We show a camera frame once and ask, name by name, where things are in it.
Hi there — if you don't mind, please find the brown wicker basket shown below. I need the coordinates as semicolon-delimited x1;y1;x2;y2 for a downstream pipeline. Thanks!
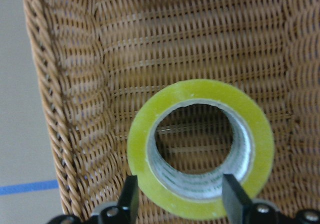
23;0;320;220

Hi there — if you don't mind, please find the yellow tape roll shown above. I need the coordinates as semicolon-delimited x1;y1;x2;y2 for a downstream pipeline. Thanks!
127;79;275;221

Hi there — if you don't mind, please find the brown paper table cover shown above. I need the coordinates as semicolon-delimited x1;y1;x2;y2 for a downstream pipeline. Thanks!
0;0;66;224

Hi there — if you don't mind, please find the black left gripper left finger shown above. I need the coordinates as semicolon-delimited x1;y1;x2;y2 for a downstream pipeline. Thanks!
116;175;139;224

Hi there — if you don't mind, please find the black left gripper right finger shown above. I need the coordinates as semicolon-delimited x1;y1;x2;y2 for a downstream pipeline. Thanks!
221;174;253;224

